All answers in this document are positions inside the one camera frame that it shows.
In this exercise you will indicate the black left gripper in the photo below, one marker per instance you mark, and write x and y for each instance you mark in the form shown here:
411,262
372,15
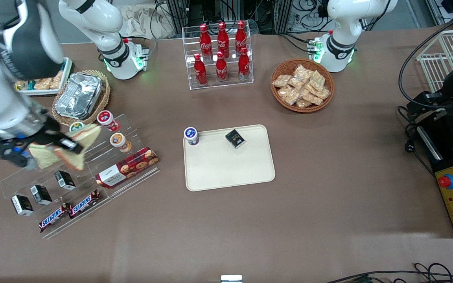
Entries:
450,87

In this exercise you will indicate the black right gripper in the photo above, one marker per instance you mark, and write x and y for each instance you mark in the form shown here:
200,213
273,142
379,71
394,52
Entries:
49,133

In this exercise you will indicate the ham sandwich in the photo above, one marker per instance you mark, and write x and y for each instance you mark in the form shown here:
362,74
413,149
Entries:
87,135

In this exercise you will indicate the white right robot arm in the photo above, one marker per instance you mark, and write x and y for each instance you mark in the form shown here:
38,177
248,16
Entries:
22,51

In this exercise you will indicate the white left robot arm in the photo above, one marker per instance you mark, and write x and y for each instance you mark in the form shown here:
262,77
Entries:
342,23

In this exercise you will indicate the wrapped triangle sandwich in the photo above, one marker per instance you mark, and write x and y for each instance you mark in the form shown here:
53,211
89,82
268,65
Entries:
43,157

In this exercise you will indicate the cream plastic tray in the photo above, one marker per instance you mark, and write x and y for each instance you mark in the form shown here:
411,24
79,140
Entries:
230,165

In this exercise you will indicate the green lid yogurt cup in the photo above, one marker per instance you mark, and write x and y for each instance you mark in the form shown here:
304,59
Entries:
76,126

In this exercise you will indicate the small black box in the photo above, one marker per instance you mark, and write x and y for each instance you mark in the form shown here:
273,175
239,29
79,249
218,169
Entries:
65,180
42,194
22,205
235,138

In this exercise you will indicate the clear acrylic step stand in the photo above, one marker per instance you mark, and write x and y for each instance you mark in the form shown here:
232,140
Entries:
92,184

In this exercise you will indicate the red lid yogurt cup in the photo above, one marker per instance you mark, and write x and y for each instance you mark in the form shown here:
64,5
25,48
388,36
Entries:
107,120

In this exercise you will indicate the silver foil container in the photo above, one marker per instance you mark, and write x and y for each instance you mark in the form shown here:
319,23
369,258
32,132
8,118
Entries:
79,96

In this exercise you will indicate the orange lid yogurt cup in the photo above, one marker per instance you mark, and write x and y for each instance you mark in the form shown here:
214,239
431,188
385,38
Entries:
119,142

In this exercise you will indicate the flat wicker basket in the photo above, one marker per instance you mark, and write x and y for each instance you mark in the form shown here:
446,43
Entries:
102,104

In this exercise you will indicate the Snickers bar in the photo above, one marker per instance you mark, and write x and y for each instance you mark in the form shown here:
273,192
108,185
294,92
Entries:
85,203
55,217

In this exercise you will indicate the red cookie box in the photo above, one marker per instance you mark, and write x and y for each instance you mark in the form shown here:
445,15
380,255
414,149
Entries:
128,167

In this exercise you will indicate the clear bag of crackers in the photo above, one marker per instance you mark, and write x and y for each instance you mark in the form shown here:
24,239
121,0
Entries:
42,83
281,80
56,80
317,80
323,93
302,72
312,97
303,103
288,95

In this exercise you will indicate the white rectangular bin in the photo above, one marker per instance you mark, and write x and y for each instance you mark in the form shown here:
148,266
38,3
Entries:
68,72

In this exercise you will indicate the blue lid yogurt cup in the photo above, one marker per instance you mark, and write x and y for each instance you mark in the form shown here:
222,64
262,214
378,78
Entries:
191,135

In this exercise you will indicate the beige crumpled cloth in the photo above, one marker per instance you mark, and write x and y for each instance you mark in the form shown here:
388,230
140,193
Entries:
144,21

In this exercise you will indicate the red Coca-Cola bottle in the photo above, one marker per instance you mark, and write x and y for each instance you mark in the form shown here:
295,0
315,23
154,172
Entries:
222,39
243,65
200,70
240,37
221,68
205,41

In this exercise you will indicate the round brown wicker basket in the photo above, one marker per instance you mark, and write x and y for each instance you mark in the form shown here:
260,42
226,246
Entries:
277,100

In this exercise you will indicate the clear acrylic bottle rack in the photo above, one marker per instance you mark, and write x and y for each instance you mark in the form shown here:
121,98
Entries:
218,84

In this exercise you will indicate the small white device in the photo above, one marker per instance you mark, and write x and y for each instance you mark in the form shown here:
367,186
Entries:
231,278

